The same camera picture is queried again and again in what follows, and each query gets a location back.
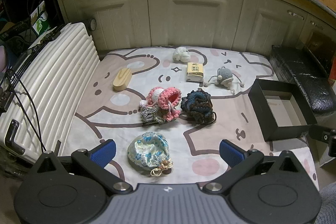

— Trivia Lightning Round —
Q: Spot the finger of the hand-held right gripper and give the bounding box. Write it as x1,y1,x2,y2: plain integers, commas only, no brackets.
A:
309,126,336,158

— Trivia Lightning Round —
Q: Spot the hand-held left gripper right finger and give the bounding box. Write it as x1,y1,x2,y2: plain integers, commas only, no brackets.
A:
202,139,302,194

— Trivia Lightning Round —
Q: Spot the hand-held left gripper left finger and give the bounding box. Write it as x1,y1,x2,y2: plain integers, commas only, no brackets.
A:
34,139,133,194

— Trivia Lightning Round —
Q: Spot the black cardboard box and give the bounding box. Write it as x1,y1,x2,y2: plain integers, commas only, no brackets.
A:
248,78,318,142

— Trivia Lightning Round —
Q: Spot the floral satin drawstring pouch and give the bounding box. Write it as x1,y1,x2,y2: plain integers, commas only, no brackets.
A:
127,132,174,177

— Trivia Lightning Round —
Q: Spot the grey white twisted cord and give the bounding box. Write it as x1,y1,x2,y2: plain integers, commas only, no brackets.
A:
140,105,167,126

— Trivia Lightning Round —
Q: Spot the oval wooden block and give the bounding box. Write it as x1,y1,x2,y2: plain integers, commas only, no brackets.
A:
113,68,132,93

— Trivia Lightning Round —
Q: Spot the grey crochet mouse doll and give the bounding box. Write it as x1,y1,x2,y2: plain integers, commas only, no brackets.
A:
203,66,245,94

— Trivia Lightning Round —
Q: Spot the pink crochet doll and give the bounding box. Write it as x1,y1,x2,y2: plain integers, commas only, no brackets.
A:
139,87,182,122

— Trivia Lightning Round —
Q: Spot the gold tissue pack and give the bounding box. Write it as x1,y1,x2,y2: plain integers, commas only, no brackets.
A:
185,62,204,83

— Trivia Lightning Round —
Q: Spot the white yarn ball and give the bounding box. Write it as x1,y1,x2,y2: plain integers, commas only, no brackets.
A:
173,47,191,63

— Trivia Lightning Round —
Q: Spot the black wrapped bench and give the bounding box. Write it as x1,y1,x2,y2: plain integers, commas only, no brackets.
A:
270,44,336,115

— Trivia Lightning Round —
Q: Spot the person's grey trouser leg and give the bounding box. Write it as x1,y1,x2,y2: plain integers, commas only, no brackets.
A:
316,183,336,224

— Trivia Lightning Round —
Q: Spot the white ribbed suitcase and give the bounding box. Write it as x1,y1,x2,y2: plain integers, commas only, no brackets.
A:
0,22,101,165

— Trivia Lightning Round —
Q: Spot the cartoon printed mat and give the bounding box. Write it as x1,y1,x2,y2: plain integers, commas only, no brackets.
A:
56,46,319,188

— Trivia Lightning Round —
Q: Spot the cream cabinet with countertop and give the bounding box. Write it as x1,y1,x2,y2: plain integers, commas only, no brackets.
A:
47,0,336,56

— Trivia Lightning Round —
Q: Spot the green white box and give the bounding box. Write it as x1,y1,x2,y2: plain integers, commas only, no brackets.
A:
30,1,51,36

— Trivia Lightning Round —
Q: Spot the black cable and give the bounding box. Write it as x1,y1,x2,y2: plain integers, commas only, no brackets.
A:
5,68,62,159

